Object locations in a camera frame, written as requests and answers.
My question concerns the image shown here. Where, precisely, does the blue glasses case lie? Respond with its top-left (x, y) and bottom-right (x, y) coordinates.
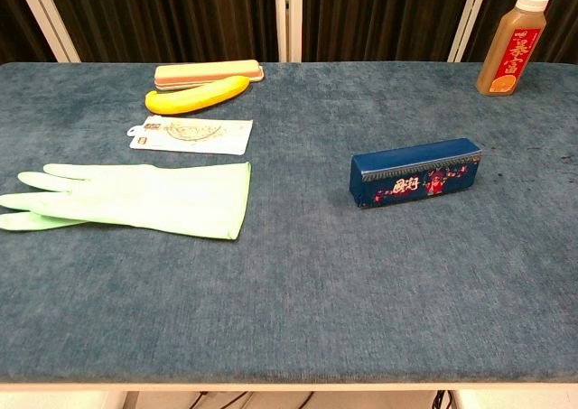
top-left (349, 137), bottom-right (482, 209)

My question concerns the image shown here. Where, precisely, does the blue velvet table cover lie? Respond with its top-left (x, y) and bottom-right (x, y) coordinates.
top-left (0, 60), bottom-right (578, 386)

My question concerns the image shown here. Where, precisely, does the white packaged ruler set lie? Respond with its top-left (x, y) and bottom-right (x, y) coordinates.
top-left (126, 116), bottom-right (254, 156)

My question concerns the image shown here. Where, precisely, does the green rubber glove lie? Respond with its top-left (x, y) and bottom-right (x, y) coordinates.
top-left (0, 162), bottom-right (252, 241)

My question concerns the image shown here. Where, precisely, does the yellow banana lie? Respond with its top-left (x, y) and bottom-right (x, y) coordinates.
top-left (144, 75), bottom-right (250, 116)

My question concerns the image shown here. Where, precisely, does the pink pencil case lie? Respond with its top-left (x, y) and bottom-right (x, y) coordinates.
top-left (154, 59), bottom-right (265, 93)

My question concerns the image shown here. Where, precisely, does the dark pleated curtain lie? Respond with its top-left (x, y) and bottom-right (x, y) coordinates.
top-left (301, 0), bottom-right (478, 62)
top-left (42, 0), bottom-right (279, 63)
top-left (464, 0), bottom-right (578, 63)
top-left (0, 0), bottom-right (60, 65)

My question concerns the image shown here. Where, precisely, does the brown juice bottle red label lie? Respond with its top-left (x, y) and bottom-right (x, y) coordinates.
top-left (476, 0), bottom-right (549, 98)

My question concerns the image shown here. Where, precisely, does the white frame post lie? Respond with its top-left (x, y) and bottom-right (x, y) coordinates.
top-left (13, 0), bottom-right (81, 63)
top-left (447, 0), bottom-right (492, 63)
top-left (274, 0), bottom-right (303, 63)

